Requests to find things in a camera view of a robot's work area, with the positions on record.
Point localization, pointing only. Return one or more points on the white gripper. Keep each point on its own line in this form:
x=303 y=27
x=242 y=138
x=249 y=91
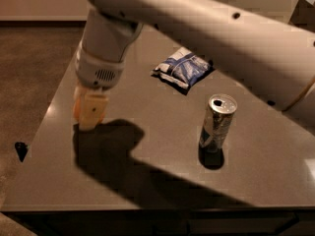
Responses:
x=97 y=70

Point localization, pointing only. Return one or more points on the orange fruit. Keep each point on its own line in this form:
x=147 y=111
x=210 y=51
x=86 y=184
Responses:
x=76 y=109

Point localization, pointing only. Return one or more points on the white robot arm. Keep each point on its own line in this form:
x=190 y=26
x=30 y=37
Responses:
x=274 y=60

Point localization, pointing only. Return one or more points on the blue chip bag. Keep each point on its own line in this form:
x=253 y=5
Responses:
x=183 y=69

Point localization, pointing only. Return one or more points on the small black floor object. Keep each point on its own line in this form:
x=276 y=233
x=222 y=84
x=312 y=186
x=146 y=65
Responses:
x=22 y=150

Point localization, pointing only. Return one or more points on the silver energy drink can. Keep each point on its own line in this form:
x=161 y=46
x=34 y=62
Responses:
x=218 y=117

